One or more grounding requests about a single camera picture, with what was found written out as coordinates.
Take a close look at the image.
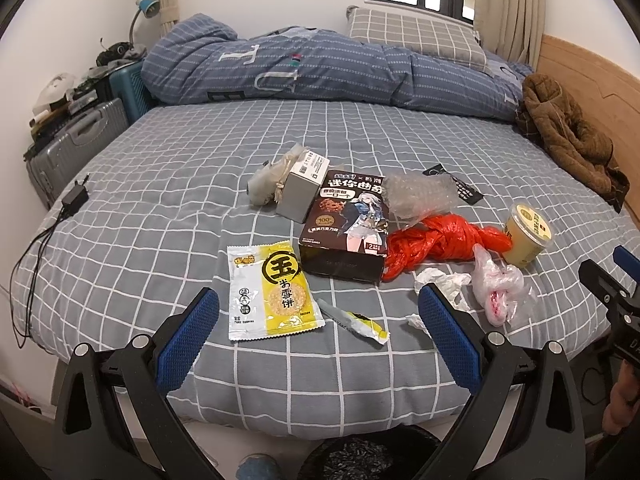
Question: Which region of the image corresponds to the blue striped duvet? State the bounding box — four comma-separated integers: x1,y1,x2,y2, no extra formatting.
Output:
141,14,523,122

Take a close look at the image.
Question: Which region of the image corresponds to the brown jacket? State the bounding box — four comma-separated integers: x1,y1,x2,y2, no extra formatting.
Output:
515,73,630,212

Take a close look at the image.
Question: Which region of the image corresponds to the red plastic bag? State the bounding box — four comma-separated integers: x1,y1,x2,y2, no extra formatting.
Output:
382,214,513,282

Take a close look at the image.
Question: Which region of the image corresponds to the wooden headboard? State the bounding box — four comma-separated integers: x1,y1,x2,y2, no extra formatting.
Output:
537,35,640,222

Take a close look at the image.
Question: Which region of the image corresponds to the grey checked pillow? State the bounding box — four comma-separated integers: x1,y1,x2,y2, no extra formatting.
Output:
346,6,489,73

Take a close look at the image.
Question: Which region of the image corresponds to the white drawstring pouch bag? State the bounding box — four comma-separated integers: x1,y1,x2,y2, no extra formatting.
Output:
246,143,305,207

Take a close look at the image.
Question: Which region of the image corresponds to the blue slipper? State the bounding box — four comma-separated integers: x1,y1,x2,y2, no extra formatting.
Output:
235,454,284,480

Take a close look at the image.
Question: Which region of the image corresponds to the teal suitcase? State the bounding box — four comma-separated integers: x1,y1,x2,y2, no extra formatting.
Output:
108,61,157,125

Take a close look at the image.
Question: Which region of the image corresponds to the small grey white box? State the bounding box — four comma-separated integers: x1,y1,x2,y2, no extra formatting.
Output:
276,150,330,223

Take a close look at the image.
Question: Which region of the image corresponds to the black charger cable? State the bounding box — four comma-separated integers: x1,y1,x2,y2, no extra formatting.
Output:
8,209,68,350

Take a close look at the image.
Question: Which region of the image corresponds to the white mask on clutter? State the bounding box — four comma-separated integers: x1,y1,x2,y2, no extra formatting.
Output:
32,73,76,116

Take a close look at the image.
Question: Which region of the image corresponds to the black power adapter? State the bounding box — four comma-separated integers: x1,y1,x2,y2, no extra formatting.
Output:
60,174,89,220

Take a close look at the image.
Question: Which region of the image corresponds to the clear bubble wrap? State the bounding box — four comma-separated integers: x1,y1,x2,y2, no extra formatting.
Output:
383,171,462,229

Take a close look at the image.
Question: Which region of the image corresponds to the beige curtain right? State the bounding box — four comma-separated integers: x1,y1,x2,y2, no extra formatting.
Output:
474,0,546,68

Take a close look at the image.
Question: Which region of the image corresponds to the yellow white snack packet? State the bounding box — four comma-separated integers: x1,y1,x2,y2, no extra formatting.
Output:
227,242,326,341

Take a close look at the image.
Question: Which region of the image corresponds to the yellow pudding cup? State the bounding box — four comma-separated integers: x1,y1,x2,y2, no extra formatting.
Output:
502,203,553,268

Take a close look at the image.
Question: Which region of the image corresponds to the black wet wipe sachet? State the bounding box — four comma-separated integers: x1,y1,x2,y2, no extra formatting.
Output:
422,164,484,206

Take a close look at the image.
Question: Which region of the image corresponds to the clear plastic bag pink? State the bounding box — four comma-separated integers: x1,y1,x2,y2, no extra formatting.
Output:
472,244,538,327

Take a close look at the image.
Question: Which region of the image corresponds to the small yellow grey wrapper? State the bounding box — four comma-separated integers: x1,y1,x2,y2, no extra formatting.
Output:
317,299,390,346

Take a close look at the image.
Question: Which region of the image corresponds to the white tissue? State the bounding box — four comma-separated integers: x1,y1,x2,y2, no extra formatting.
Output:
413,268,472,313

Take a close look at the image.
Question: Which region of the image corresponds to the brown cookie box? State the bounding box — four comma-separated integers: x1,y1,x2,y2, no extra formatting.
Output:
298,170,388,284

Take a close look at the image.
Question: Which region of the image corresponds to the grey suitcase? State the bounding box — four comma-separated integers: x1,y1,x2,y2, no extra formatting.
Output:
24,98,129,209

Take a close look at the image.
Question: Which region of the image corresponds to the grey checked bed sheet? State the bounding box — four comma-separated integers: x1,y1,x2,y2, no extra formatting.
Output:
11,101,639,440

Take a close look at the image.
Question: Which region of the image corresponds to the person right hand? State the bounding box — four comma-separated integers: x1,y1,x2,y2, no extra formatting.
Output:
602,360,640,436

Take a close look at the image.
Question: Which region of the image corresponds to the blue desk lamp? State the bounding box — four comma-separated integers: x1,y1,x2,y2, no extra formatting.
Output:
128,0,160,44

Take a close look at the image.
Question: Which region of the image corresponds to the black lined trash bin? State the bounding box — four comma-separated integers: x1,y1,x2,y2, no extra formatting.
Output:
297,425,440,480

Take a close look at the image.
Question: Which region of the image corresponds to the clutter pile on suitcase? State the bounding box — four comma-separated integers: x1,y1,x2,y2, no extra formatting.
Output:
29,42,148,138

